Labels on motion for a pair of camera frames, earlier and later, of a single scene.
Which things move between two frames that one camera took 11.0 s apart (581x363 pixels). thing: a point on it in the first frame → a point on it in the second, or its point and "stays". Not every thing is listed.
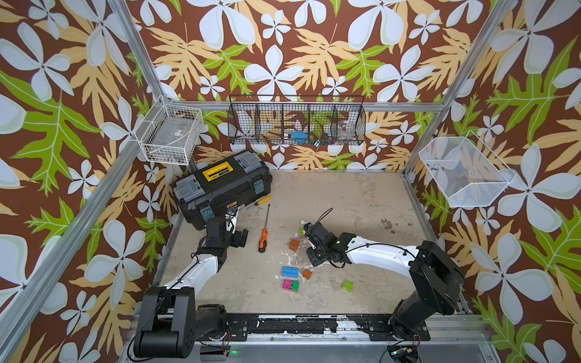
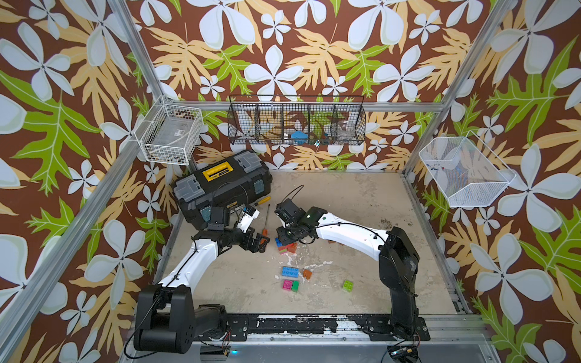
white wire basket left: (170, 133) stays
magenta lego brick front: (287, 285) stays
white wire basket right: (467, 172) stays
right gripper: (309, 253) → (280, 234)
